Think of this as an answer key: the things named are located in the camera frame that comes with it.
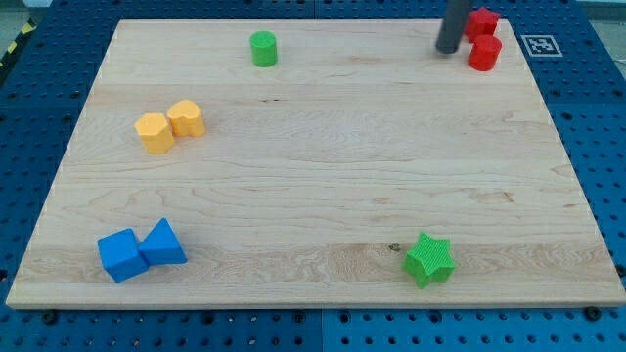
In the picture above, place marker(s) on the red cylinder block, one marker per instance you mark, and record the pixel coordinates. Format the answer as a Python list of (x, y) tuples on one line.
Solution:
[(485, 52)]

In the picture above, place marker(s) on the green star block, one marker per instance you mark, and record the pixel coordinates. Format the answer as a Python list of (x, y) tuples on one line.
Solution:
[(429, 260)]

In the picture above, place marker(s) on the red star block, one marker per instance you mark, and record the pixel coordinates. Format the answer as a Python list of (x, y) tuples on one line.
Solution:
[(481, 22)]

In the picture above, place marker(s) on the wooden board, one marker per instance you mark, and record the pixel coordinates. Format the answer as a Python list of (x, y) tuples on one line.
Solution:
[(316, 175)]

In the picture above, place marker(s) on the yellow heart block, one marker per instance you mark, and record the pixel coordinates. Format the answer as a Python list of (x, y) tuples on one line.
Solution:
[(186, 119)]

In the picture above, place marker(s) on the green cylinder block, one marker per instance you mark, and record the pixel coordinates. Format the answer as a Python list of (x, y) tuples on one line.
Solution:
[(263, 46)]

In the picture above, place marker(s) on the yellow hexagon block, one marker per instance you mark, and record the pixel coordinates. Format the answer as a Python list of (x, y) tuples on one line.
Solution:
[(155, 133)]

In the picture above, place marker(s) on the blue triangle block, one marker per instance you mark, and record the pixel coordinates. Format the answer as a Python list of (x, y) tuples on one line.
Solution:
[(161, 246)]

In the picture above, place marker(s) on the blue cube block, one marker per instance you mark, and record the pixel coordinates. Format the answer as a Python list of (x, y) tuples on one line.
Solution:
[(120, 256)]

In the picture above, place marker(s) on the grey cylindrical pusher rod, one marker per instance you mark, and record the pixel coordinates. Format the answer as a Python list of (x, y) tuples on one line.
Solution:
[(453, 26)]

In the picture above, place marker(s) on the white fiducial marker tag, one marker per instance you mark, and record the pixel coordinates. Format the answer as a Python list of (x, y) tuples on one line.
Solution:
[(541, 46)]

